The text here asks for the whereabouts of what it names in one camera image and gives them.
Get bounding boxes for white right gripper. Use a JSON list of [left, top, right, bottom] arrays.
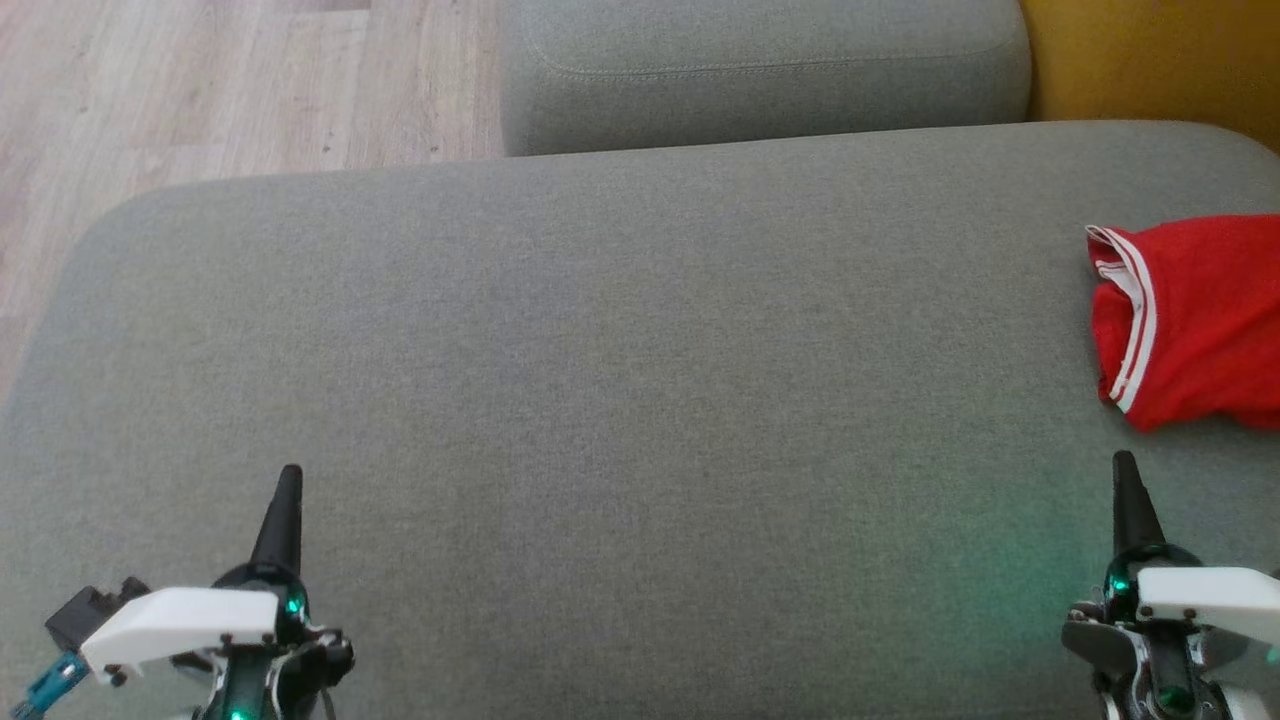
[[1062, 450, 1280, 720]]

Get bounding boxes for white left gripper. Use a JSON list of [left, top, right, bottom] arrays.
[[80, 463, 356, 720]]

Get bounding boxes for red Bulls 23 jersey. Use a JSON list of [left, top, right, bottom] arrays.
[[1085, 214, 1280, 434]]

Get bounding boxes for large grey sofa seat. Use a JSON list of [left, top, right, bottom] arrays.
[[0, 120, 1280, 720]]

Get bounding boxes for yellow sofa cushion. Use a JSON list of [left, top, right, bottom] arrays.
[[1018, 0, 1280, 153]]

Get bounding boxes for small grey sofa cushion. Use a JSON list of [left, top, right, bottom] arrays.
[[500, 0, 1033, 158]]

